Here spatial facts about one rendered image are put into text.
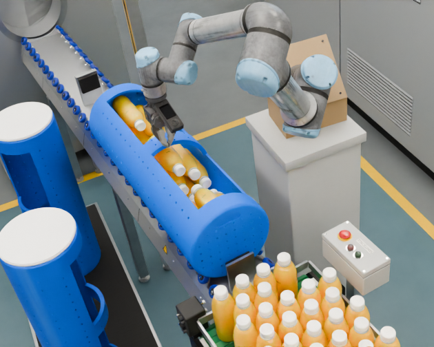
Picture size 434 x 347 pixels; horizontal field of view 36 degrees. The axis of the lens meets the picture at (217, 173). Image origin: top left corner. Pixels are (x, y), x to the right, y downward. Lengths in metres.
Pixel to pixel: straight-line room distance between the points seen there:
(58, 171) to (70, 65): 0.70
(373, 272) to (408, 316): 1.29
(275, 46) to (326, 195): 0.89
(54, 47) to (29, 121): 0.84
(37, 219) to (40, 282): 0.23
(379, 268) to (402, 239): 1.60
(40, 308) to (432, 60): 2.20
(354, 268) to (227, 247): 0.39
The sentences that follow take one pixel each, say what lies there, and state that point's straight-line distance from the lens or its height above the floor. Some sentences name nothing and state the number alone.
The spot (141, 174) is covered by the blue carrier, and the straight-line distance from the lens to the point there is 2.28.
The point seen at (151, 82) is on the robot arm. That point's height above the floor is 1.50.
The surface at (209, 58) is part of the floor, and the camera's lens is 5.17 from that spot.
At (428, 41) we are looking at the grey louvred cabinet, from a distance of 3.50.
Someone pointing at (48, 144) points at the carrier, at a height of 0.95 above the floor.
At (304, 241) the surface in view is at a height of 0.73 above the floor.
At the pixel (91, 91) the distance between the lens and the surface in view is 3.13.
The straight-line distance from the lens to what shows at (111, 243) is 3.55.
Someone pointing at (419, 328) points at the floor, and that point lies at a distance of 3.25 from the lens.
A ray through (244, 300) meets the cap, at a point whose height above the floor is 1.11.
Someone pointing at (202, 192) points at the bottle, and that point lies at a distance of 2.12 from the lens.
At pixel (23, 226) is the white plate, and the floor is 1.04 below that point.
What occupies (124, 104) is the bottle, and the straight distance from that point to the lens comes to 2.60.
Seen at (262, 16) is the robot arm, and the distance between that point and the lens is 1.76.
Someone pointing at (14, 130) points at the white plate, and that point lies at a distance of 2.93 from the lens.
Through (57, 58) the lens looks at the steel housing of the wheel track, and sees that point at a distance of 3.61.
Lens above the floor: 2.59
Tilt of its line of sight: 40 degrees down
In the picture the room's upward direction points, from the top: 9 degrees counter-clockwise
